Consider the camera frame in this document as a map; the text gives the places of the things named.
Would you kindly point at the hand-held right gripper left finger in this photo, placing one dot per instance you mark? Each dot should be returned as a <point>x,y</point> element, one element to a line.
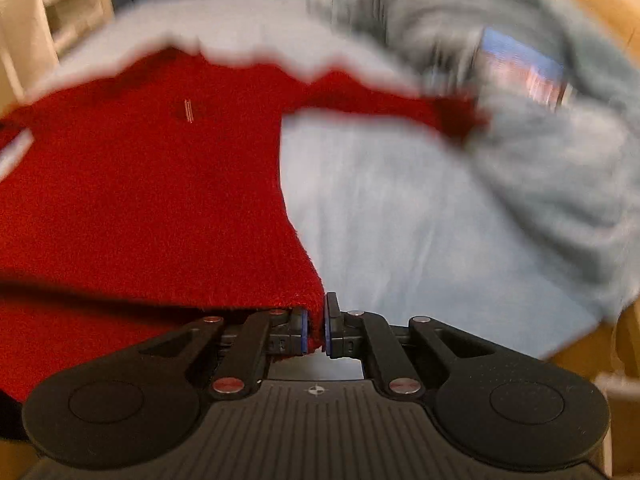
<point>300,331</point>

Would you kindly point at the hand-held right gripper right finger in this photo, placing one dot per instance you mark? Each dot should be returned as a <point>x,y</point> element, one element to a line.
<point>327,331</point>

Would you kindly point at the red knit sweater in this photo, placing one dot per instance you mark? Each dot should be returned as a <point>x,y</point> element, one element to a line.
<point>125,185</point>

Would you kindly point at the light blue bed sheet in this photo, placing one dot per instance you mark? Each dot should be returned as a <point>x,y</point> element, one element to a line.
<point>400,235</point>

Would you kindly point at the grey fluffy cloth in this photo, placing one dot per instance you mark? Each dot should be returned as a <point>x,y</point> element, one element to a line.
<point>550,185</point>

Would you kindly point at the beige shelf unit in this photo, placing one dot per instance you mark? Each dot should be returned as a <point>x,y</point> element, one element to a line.
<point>75,0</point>

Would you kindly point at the beige fabric hamper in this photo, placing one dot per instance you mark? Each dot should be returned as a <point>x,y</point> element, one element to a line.
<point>20,20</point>

